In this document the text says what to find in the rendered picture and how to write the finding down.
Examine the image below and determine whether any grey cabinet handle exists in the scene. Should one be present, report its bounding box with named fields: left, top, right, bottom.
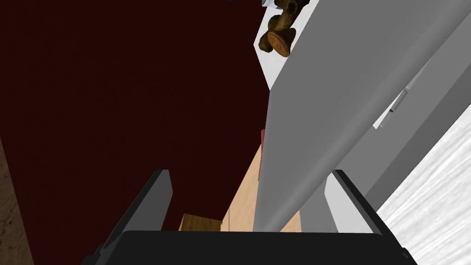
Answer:
left=373, top=87, right=409, bottom=130

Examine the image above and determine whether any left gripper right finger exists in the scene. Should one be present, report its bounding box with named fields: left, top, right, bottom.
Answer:
left=323, top=169, right=391, bottom=236

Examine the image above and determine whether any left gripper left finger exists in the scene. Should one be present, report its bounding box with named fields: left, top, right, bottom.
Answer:
left=104, top=169, right=173, bottom=248

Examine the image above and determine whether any brown teddy bear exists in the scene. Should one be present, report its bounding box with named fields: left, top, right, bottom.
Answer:
left=258, top=0, right=310, bottom=58

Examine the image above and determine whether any light wooden furniture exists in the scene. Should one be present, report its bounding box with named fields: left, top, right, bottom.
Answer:
left=178, top=144, right=302, bottom=233

